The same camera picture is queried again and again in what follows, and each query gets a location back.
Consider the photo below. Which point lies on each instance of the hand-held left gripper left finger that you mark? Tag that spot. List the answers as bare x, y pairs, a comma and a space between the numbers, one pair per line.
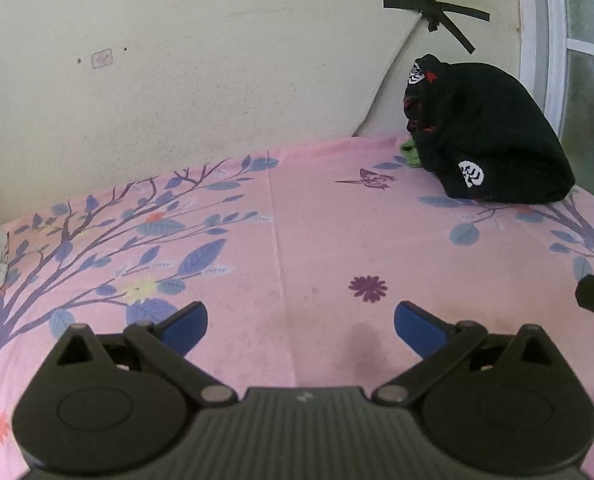
187, 325

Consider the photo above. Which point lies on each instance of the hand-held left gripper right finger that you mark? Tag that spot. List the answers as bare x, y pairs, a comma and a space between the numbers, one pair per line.
414, 327

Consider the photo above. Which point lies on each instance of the black reindeer print garment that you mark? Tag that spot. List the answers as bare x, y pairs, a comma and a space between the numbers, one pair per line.
497, 130

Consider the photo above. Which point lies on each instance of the pink floral bedsheet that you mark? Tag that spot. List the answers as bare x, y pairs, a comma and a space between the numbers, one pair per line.
302, 240

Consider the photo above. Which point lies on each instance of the green cloth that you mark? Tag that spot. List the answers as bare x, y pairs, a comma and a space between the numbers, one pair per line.
410, 155

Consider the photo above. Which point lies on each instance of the white window frame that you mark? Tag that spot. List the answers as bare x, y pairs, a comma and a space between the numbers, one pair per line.
552, 35

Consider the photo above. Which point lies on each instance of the small wall sticker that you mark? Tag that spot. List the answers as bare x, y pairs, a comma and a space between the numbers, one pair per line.
101, 58

